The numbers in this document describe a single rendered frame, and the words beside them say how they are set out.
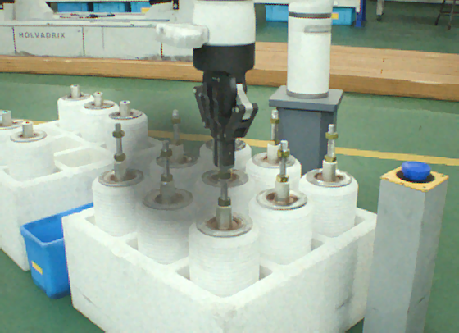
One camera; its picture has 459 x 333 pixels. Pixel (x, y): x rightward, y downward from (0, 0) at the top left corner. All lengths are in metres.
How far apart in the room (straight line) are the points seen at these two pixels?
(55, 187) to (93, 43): 2.01
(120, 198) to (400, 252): 0.42
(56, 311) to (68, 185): 0.26
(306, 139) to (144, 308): 0.56
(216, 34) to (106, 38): 2.43
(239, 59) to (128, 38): 2.37
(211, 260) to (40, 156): 0.53
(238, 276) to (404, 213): 0.24
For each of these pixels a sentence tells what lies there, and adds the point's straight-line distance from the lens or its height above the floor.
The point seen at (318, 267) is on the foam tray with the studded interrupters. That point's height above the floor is 0.17.
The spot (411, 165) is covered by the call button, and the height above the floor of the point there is 0.33.
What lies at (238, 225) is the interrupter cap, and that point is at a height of 0.25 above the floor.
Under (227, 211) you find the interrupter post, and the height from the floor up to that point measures 0.28.
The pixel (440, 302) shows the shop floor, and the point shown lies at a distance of 1.13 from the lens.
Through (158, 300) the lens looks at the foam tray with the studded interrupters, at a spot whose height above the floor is 0.14.
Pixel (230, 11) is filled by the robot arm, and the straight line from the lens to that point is 0.67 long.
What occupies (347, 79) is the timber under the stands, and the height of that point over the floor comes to 0.06.
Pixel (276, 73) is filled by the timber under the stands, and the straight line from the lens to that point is 2.73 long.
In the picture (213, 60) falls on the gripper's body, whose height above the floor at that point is 0.48.
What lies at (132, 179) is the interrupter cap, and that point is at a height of 0.25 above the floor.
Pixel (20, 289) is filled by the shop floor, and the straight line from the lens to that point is 1.17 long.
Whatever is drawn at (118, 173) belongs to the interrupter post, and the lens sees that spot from 0.93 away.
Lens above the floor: 0.59
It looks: 20 degrees down
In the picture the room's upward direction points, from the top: straight up
